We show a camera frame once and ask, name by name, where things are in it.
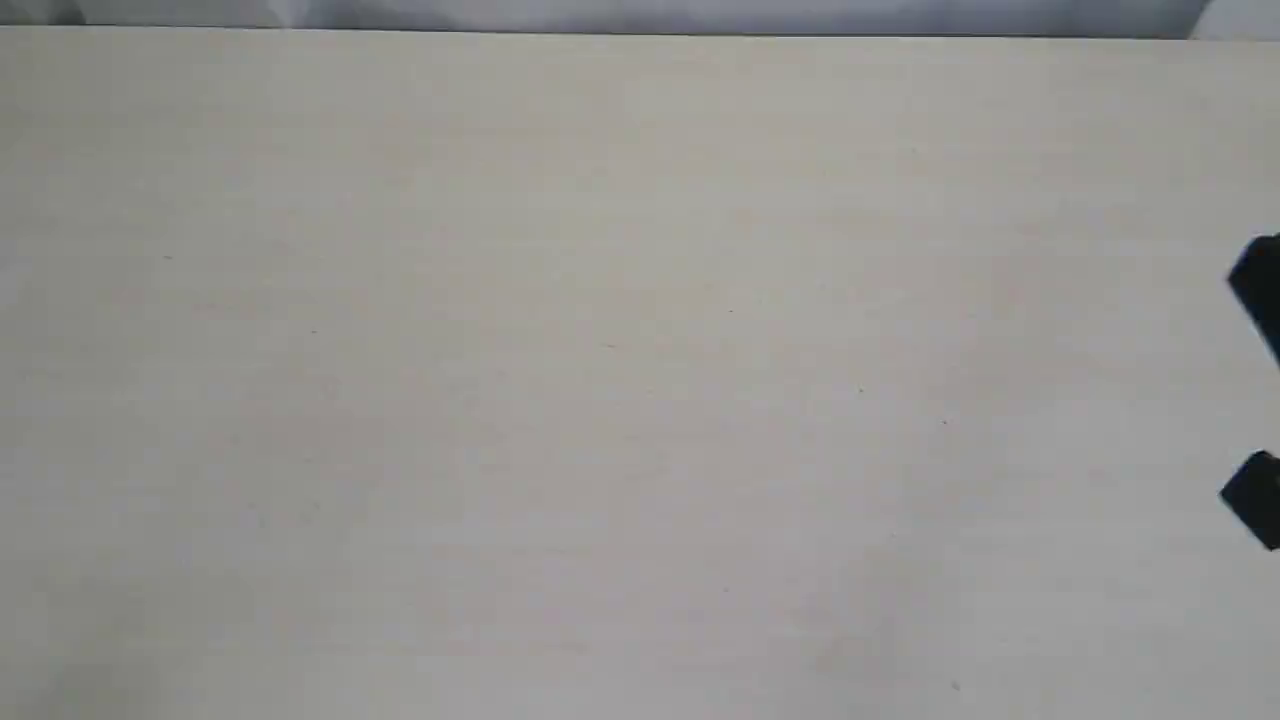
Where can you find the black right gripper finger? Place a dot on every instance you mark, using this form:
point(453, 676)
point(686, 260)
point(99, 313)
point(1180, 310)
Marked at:
point(1254, 281)

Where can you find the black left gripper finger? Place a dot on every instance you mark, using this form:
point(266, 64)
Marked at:
point(1252, 494)

